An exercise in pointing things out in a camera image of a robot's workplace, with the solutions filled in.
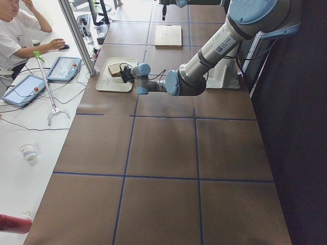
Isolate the white round plate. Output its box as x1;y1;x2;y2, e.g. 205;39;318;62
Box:
111;77;124;84

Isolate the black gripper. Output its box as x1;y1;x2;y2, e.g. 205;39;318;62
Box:
161;0;170;21
121;67;135;83

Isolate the cream bear tray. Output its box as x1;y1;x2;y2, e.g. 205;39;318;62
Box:
96;57;138;92

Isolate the paper cup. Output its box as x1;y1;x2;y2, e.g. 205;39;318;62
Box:
19;144;37;161

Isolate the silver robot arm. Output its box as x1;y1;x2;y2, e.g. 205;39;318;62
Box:
120;1;303;96
159;0;189;21

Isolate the wooden cutting board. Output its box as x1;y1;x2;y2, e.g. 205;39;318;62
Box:
154;25;182;48

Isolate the person in white shirt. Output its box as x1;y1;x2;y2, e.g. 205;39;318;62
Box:
1;1;66;80

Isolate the red bottle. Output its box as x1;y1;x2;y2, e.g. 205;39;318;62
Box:
1;214;32;234

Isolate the blue teach pendant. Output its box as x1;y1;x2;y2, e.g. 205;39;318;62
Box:
2;75;45;107
46;57;81;83

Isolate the black computer mouse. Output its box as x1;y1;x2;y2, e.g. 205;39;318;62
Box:
60;44;69;50

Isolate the far blue teach pendant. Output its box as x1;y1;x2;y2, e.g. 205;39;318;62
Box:
46;57;81;83

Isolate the aluminium frame post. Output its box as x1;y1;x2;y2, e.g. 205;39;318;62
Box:
58;0;96;77

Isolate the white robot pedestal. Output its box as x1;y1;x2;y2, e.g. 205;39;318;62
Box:
206;59;240;89

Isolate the near blue teach pendant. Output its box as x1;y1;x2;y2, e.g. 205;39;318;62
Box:
2;75;45;107

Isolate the black monitor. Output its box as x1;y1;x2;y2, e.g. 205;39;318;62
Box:
88;0;110;26

